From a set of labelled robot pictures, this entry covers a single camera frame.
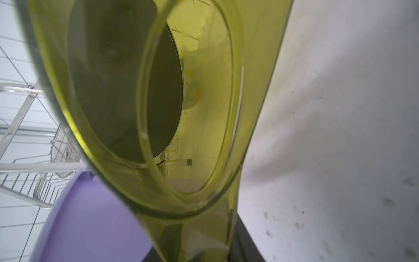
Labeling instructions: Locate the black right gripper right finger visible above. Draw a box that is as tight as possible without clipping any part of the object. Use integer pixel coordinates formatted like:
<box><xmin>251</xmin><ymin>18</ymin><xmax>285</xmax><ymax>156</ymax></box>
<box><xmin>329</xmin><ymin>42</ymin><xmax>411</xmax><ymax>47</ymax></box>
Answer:
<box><xmin>227</xmin><ymin>216</ymin><xmax>265</xmax><ymax>262</ymax></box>

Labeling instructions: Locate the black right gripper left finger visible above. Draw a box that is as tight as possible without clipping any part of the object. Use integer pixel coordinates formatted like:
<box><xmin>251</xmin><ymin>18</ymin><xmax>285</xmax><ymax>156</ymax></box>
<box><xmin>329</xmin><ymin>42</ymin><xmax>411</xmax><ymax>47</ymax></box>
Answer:
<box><xmin>142</xmin><ymin>247</ymin><xmax>162</xmax><ymax>262</ymax></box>

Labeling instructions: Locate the purple plastic bucket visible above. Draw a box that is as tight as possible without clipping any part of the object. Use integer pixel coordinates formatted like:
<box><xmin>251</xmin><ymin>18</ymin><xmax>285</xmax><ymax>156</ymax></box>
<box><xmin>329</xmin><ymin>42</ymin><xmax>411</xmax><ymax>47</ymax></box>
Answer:
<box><xmin>30</xmin><ymin>168</ymin><xmax>152</xmax><ymax>262</ymax></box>

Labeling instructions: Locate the metal dish rack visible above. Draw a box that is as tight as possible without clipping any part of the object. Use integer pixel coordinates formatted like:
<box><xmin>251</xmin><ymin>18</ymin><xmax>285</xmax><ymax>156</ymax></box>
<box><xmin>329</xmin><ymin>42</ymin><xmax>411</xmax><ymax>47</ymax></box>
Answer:
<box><xmin>1</xmin><ymin>83</ymin><xmax>85</xmax><ymax>209</ymax></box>

